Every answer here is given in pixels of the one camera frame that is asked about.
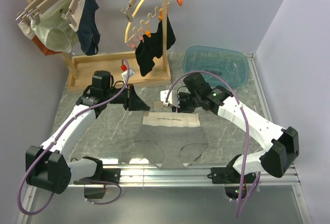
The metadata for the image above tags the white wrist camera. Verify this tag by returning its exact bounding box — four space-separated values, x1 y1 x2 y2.
121 65 136 81
160 90 179 108

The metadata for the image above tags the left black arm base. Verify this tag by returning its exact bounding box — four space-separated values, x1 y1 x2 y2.
82 168 122 205

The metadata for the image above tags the blue plastic basin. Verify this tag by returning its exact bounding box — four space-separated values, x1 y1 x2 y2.
183 45 249 89

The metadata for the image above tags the wooden drying rack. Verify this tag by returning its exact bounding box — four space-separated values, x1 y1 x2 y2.
14 0 172 94

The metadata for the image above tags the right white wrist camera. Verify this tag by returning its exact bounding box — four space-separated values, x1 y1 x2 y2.
160 90 179 108

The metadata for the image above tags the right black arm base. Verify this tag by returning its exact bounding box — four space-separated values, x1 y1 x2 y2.
207 167 256 200

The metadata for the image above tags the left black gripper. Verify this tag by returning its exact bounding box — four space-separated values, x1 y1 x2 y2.
104 84 150 111

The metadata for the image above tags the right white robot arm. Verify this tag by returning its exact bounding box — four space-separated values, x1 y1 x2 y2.
162 71 299 183

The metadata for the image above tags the curved yellow clip hanger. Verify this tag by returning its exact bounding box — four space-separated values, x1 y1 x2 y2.
124 0 187 50

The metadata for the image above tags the light green underwear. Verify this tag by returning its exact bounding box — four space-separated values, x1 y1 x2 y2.
30 0 79 53

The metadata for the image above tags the aluminium mounting rail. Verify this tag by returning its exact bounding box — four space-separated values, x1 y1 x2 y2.
17 164 312 223

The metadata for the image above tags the grey and cream underwear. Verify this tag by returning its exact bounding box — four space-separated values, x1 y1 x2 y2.
135 112 208 170

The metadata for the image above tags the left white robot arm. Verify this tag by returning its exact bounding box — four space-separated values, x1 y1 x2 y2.
24 69 150 194

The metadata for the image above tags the black underwear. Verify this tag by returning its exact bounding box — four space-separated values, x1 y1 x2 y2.
135 21 163 77

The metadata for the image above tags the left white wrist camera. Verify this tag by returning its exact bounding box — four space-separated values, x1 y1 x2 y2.
121 65 136 81

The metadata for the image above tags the orange underwear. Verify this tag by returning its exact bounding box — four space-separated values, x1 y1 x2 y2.
32 36 60 56

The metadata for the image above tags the navy blue underwear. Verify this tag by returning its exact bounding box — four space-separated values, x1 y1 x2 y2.
76 0 101 56

